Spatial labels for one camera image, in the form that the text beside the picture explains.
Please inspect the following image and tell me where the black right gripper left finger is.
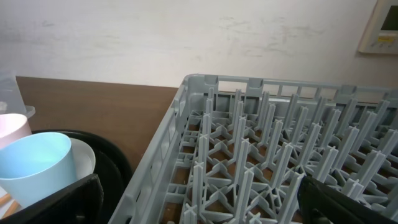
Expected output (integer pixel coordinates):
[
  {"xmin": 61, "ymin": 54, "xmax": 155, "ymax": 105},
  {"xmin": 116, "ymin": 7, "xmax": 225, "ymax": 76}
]
[{"xmin": 1, "ymin": 174, "xmax": 104, "ymax": 224}]

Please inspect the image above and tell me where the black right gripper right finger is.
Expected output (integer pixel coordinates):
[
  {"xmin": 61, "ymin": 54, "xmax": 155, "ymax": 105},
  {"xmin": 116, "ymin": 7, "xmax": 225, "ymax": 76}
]
[{"xmin": 297, "ymin": 176, "xmax": 397, "ymax": 224}]

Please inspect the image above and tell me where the blue plastic cup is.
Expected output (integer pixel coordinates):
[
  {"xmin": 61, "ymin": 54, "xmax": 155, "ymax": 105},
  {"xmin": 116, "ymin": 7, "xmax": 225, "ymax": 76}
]
[{"xmin": 1, "ymin": 132, "xmax": 78, "ymax": 208}]

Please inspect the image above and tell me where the wooden chopstick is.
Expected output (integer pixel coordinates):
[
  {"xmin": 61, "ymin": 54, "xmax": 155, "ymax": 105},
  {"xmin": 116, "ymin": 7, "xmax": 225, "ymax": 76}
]
[
  {"xmin": 0, "ymin": 194, "xmax": 12, "ymax": 207},
  {"xmin": 2, "ymin": 201, "xmax": 19, "ymax": 218}
]

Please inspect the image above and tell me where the pink plastic cup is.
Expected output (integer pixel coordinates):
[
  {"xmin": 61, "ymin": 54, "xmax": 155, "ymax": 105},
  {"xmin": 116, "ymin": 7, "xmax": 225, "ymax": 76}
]
[{"xmin": 1, "ymin": 113, "xmax": 32, "ymax": 149}]

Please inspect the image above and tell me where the grey dishwasher rack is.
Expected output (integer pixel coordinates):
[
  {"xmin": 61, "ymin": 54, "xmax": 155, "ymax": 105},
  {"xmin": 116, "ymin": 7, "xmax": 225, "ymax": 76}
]
[{"xmin": 110, "ymin": 74, "xmax": 397, "ymax": 223}]

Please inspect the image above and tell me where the clear plastic waste bin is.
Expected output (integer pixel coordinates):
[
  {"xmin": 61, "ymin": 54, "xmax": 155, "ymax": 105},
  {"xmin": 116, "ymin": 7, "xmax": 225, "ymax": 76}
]
[{"xmin": 0, "ymin": 71, "xmax": 35, "ymax": 118}]

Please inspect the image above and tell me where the round black serving tray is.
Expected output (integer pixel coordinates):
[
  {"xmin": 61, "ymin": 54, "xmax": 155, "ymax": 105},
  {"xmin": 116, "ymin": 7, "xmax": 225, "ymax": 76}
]
[{"xmin": 30, "ymin": 129, "xmax": 134, "ymax": 224}]

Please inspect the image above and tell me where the beige wall control panel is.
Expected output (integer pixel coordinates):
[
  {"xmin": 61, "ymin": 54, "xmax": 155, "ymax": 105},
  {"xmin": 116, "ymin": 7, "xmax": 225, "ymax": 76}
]
[{"xmin": 358, "ymin": 0, "xmax": 397, "ymax": 55}]

